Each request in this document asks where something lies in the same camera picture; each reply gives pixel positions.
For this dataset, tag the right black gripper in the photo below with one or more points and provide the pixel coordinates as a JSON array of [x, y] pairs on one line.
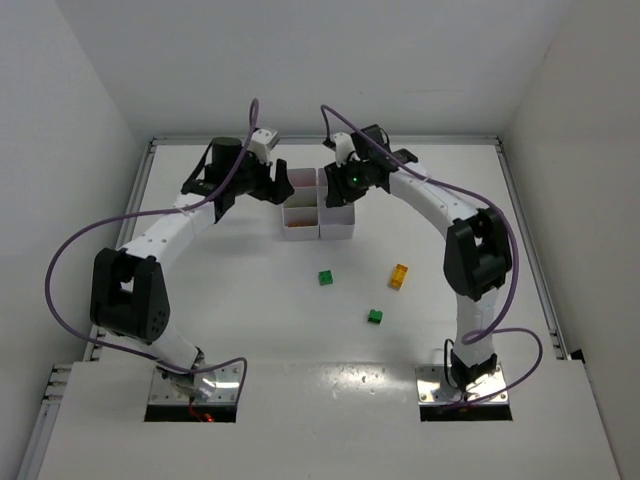
[[338, 181]]

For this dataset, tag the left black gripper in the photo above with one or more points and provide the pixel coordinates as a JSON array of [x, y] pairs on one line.
[[270, 181]]

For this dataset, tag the green two-by-two lego brick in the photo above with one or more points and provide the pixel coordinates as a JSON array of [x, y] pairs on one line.
[[325, 278]]

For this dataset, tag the yellow lego brick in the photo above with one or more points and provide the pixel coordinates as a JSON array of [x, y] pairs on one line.
[[398, 276]]

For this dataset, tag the dark green lego brick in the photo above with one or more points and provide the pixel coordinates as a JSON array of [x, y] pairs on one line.
[[375, 316]]

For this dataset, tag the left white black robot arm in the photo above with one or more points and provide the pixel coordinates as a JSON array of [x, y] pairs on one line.
[[129, 297]]

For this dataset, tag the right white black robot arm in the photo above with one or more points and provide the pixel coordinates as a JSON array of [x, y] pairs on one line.
[[477, 255]]

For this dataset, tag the right white divided container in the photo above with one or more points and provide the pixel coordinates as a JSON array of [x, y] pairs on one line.
[[337, 220]]

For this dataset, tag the white divided container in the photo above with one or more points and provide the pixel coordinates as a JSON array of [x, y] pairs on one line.
[[301, 206], [337, 220]]

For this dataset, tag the left white divided container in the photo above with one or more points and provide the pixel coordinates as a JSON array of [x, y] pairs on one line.
[[301, 206]]

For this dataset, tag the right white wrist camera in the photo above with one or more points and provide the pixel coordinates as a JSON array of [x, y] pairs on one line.
[[343, 147]]

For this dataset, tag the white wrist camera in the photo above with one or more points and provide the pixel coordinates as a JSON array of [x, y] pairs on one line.
[[262, 143], [343, 147]]

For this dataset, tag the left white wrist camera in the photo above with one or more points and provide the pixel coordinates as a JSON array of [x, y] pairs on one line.
[[262, 143]]

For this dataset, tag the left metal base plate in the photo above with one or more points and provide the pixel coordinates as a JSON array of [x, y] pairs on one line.
[[217, 387]]

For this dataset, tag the metal base plate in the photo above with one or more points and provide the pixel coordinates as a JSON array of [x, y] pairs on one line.
[[217, 387], [433, 390]]

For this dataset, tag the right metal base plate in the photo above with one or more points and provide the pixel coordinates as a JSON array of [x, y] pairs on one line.
[[433, 390]]

